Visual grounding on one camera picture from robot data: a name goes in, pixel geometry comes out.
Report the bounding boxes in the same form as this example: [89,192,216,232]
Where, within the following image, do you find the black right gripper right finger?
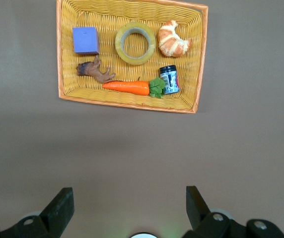
[183,185,284,238]

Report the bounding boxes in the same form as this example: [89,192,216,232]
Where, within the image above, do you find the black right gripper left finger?
[0,187,74,238]

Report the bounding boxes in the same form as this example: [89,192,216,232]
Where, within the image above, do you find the clear yellowish tape roll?
[115,21,156,66]

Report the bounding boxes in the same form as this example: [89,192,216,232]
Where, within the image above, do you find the small dark labelled jar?
[159,64,181,95]

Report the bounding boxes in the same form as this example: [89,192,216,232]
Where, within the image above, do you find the orange toy carrot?
[102,77,166,99]

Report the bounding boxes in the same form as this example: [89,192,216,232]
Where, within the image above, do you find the brown toy lion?
[76,55,116,84]

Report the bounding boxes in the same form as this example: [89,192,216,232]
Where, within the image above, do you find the yellow wicker basket orange rim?
[56,0,209,114]

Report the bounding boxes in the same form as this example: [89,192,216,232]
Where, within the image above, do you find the toy croissant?
[157,20,192,58]

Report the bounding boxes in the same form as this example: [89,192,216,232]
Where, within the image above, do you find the purple foam cube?
[72,26,100,56]

